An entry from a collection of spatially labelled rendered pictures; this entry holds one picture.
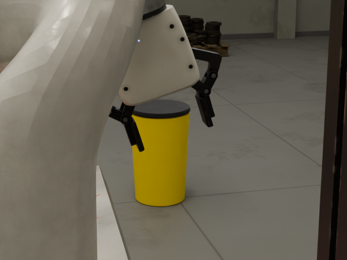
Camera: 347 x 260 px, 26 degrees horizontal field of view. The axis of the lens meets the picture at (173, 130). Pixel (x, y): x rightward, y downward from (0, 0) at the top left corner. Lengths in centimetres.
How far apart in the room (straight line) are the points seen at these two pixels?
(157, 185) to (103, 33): 433
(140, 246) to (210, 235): 43
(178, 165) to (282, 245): 89
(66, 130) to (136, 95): 50
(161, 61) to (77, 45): 50
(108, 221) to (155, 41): 27
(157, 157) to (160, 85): 377
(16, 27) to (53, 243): 12
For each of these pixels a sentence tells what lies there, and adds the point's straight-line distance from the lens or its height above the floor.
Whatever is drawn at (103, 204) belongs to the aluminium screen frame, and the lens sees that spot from 109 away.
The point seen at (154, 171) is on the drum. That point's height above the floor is 24.
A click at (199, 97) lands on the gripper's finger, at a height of 153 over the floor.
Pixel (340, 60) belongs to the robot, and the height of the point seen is 166.
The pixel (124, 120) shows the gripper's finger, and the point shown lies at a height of 150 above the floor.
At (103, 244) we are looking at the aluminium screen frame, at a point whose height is 134.
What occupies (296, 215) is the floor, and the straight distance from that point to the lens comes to 472.
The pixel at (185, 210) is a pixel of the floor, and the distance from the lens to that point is 474.
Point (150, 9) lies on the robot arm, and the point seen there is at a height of 164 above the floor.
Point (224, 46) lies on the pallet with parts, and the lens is 1015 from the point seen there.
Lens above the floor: 174
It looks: 15 degrees down
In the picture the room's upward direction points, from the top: straight up
